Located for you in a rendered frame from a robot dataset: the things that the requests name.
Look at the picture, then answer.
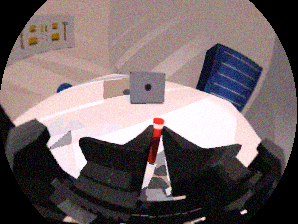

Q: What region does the grey sloped panel with hole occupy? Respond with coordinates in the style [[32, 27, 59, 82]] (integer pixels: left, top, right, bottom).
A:
[[129, 71, 166, 103]]

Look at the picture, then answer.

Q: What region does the red peg with white band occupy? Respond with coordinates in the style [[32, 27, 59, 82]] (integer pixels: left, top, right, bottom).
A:
[[148, 119, 165, 164]]

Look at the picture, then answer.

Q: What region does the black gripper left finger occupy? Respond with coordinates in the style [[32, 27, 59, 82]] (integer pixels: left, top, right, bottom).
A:
[[78, 124, 153, 197]]

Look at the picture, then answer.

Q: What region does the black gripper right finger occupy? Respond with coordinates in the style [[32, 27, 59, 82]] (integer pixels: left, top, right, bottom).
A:
[[162, 125, 242, 197]]

